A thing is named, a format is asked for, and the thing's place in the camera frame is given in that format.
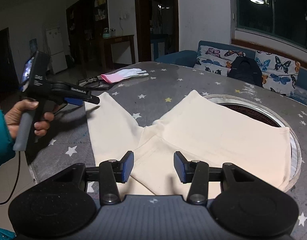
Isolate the black backpack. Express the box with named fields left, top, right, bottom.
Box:
left=227, top=56, right=263, bottom=87

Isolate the black scissors tool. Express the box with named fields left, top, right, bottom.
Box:
left=77, top=76, right=114, bottom=91

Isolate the white refrigerator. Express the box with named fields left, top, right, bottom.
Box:
left=46, top=27, right=67, bottom=74

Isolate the person's left hand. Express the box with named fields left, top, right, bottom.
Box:
left=4, top=99, right=54, bottom=139

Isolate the grey star-patterned table cover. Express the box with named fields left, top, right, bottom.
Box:
left=26, top=62, right=307, bottom=239

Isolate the dark wooden side table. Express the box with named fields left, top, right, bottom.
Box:
left=100, top=35, right=136, bottom=73

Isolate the butterfly print cushion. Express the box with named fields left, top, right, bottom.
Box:
left=194, top=46, right=301, bottom=97

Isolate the blue sofa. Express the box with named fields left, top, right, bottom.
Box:
left=155, top=39, right=307, bottom=108

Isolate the black cable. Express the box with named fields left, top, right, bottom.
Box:
left=0, top=151, right=21, bottom=205

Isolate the white pink work glove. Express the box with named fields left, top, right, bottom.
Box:
left=100, top=68, right=149, bottom=84

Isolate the round induction cooker inset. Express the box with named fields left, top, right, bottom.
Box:
left=204, top=94, right=302, bottom=192

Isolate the cream white sweater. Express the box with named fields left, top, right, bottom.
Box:
left=85, top=90, right=291, bottom=196

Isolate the dark window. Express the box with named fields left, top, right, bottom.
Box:
left=237, top=0, right=307, bottom=50

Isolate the teal jacket sleeve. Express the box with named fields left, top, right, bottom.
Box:
left=0, top=109, right=17, bottom=240

